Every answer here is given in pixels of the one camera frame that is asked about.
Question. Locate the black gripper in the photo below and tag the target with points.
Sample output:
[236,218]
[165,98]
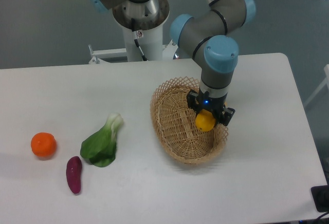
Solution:
[198,101]

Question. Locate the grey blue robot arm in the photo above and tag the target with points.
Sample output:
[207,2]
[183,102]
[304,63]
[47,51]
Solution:
[204,39]

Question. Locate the woven wicker basket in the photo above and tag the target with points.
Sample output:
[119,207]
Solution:
[174,125]

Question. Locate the green bok choy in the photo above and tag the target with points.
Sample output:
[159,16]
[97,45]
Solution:
[100,147]

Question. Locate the black device at table edge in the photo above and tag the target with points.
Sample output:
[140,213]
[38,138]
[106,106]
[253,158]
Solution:
[320,197]

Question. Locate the purple sweet potato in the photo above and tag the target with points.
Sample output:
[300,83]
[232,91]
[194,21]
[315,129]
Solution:
[73,174]

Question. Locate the orange tangerine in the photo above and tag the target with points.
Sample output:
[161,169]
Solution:
[43,144]

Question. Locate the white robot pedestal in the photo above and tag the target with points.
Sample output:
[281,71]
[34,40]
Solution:
[142,28]

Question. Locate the white metal frame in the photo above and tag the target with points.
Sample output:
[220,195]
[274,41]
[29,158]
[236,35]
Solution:
[318,93]

